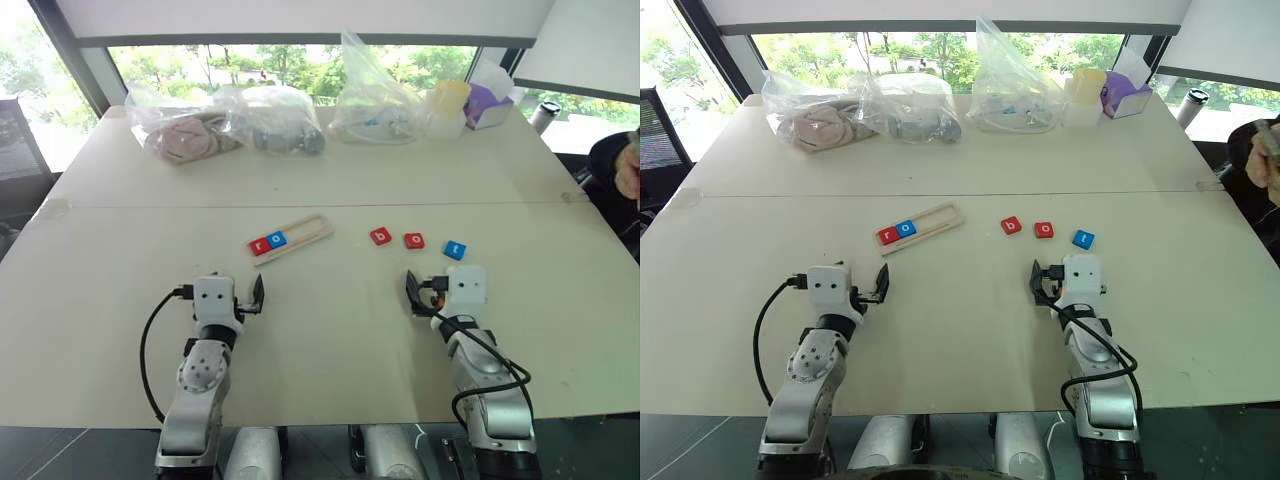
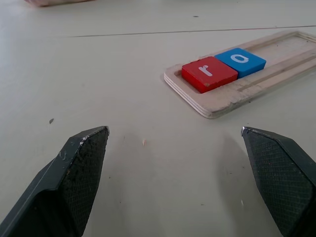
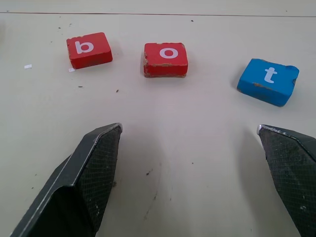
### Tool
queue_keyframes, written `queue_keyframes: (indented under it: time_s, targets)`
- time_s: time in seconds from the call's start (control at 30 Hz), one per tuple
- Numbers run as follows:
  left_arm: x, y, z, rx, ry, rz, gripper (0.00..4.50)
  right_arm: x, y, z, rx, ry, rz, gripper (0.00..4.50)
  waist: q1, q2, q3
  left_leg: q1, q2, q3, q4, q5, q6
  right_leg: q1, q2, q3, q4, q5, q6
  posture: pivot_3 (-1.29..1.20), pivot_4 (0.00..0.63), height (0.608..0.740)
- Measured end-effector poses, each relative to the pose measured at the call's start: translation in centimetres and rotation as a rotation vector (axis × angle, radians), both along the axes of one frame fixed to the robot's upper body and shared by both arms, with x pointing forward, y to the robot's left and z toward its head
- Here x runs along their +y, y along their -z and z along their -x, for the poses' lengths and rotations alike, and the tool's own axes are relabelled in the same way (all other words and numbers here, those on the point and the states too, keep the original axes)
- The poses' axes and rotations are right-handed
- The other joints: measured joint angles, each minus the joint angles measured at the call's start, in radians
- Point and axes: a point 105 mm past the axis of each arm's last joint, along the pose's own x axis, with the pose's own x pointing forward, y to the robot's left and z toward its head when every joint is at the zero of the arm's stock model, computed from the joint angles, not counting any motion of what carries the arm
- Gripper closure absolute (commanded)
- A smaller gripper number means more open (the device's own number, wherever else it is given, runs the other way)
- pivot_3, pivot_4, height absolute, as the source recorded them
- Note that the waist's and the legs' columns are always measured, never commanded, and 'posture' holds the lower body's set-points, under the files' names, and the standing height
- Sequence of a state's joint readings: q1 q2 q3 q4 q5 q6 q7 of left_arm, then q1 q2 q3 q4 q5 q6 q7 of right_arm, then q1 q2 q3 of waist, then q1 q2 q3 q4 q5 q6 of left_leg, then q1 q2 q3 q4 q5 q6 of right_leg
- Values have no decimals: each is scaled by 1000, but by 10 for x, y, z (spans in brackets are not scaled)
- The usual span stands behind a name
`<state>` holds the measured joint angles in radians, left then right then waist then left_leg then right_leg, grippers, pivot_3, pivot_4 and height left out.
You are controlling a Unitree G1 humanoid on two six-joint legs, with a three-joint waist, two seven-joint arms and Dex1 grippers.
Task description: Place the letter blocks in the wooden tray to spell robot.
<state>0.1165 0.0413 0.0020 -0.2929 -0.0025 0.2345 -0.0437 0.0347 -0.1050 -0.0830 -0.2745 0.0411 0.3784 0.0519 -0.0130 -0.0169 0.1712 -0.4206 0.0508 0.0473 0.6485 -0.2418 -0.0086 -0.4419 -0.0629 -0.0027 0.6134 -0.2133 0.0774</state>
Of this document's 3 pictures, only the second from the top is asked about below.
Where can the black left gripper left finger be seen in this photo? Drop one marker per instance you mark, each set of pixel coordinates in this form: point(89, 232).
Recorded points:
point(74, 177)

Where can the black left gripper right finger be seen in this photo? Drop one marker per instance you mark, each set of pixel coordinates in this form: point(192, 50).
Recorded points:
point(284, 177)

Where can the light wooden letter tray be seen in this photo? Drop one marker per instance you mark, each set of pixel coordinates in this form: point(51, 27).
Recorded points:
point(222, 101)

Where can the blue letter tile o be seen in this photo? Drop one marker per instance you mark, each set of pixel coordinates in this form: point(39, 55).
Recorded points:
point(243, 63)

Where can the red letter tile r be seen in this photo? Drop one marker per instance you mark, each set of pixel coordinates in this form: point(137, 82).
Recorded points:
point(209, 74)

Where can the plastic bag of pink items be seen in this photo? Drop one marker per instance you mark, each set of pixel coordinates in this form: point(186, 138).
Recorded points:
point(54, 2)

